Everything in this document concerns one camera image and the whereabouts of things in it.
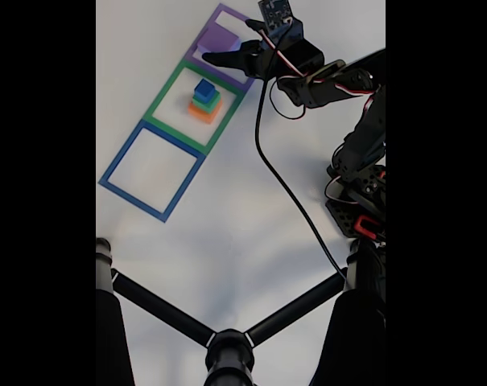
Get green foam block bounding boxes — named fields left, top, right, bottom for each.
left=191, top=90, right=221, bottom=113

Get purple square frame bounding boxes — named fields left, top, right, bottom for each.
left=184, top=2, right=268, bottom=92

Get green square frame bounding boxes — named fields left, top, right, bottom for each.
left=141, top=59, right=245, bottom=156

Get black camera tripod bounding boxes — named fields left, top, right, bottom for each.
left=96, top=236, right=386, bottom=386

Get orange foam block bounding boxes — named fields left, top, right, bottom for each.
left=187, top=99, right=225, bottom=125

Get red white servo cable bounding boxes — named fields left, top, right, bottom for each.
left=261, top=34, right=308, bottom=80

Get gripper camera circuit board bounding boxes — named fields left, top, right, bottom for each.
left=258, top=0, right=295, bottom=29

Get blue square frame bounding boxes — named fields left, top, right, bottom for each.
left=97, top=119, right=206, bottom=223

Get purple foam block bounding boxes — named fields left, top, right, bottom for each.
left=196, top=23, right=241, bottom=65

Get small blue cube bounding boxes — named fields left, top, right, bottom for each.
left=193, top=78, right=217, bottom=102

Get red clamp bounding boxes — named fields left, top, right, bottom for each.
left=354, top=215, right=383, bottom=238

